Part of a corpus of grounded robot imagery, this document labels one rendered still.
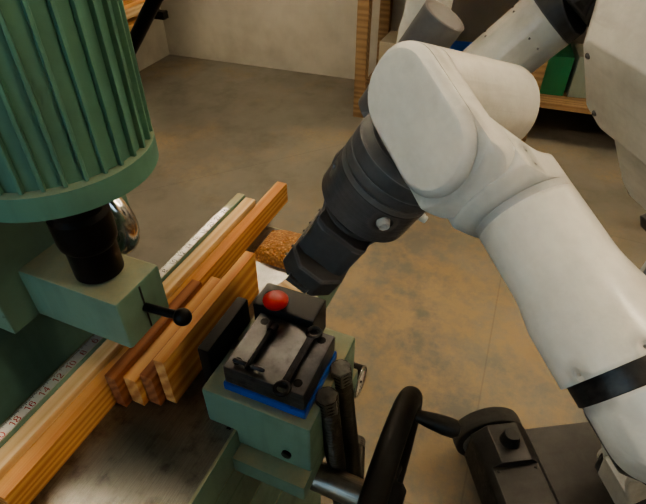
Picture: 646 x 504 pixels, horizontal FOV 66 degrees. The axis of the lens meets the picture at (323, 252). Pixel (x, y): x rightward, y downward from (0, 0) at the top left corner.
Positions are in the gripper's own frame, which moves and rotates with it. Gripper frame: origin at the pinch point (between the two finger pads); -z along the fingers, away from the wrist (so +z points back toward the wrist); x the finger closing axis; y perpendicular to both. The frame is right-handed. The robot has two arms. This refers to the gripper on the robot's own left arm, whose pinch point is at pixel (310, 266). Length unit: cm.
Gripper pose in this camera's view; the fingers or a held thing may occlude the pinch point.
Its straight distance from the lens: 52.4
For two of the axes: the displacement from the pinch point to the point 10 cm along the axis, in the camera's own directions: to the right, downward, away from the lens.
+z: 4.6, -5.4, -7.1
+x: 3.9, -5.9, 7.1
